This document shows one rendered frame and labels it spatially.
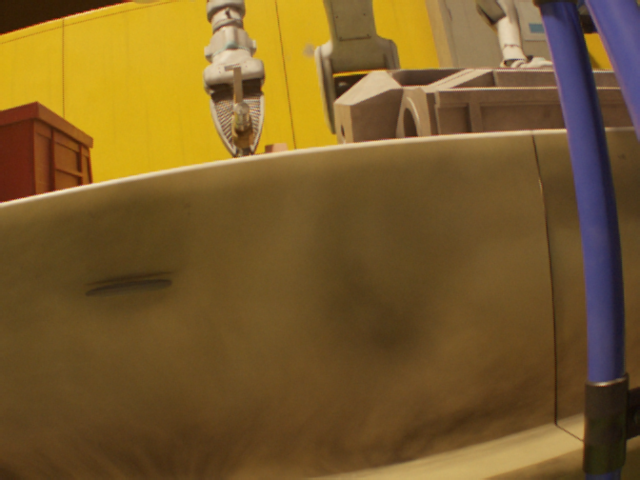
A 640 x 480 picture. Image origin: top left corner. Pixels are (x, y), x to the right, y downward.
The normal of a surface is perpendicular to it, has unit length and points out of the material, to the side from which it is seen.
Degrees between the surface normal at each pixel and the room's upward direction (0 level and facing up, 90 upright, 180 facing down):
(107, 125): 90
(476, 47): 90
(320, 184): 90
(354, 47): 124
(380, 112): 108
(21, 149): 92
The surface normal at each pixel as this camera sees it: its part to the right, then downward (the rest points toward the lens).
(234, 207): 0.11, 0.05
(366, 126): 0.15, 0.34
